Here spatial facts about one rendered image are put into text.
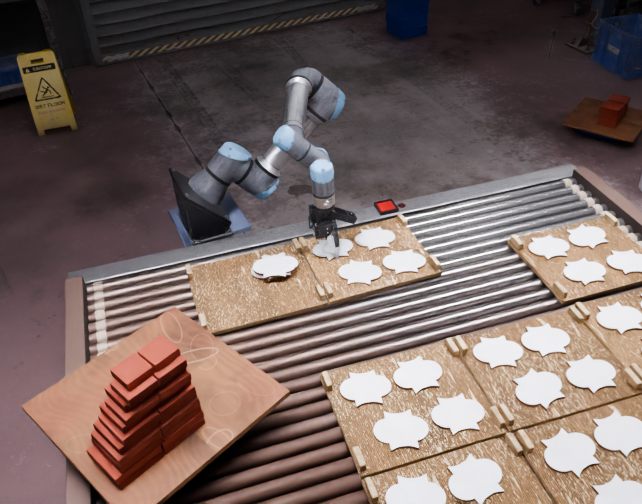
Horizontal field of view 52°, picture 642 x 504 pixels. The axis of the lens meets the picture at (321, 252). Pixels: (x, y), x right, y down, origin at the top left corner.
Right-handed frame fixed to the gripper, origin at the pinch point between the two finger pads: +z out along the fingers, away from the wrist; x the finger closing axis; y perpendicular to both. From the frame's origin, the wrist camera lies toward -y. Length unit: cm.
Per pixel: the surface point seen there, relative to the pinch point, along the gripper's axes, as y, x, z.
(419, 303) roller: -17.2, 35.1, 3.2
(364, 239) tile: -12.3, -0.1, -0.1
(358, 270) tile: -3.7, 15.3, -0.1
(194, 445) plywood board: 62, 72, -11
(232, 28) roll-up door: -63, -474, 82
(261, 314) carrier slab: 33.0, 22.9, 0.0
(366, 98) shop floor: -132, -292, 95
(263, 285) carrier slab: 28.6, 9.5, 0.0
